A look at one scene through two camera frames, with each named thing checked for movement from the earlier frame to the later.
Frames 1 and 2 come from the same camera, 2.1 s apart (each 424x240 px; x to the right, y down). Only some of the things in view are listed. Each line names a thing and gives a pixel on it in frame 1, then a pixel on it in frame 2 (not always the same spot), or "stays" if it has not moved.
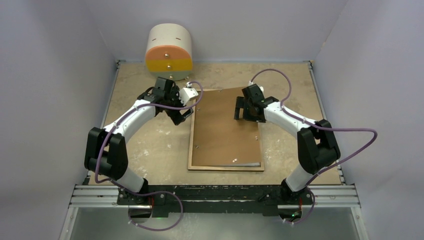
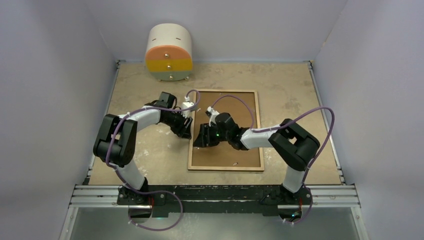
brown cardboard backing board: (218, 140) stays
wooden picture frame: (218, 142) stays
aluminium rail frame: (85, 195) stays
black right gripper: (241, 103) → (203, 140)
